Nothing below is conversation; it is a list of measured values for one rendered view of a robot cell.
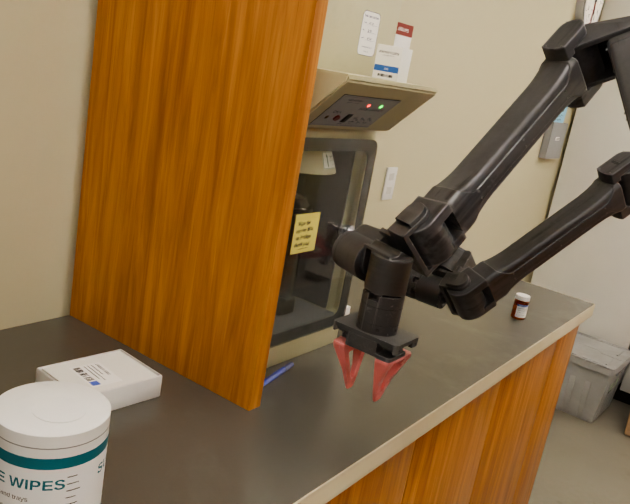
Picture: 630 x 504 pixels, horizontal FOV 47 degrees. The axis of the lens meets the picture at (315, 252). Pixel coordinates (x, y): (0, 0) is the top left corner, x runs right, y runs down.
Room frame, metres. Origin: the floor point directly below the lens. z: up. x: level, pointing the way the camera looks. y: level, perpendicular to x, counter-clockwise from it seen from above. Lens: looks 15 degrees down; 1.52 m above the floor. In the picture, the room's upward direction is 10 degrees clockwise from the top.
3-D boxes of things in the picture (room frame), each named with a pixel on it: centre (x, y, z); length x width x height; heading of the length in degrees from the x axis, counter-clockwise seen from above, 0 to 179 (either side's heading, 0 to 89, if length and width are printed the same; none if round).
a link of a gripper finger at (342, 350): (0.93, -0.09, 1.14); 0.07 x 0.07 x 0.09; 57
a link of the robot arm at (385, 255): (0.92, -0.10, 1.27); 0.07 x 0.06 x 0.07; 34
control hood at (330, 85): (1.32, -0.04, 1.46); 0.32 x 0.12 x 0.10; 147
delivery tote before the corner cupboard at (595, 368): (3.65, -1.42, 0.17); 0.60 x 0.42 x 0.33; 55
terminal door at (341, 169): (1.34, 0.00, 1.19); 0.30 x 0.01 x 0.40; 147
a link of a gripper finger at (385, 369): (0.92, -0.11, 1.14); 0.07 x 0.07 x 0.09; 57
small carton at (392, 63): (1.37, -0.08, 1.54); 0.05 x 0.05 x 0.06; 64
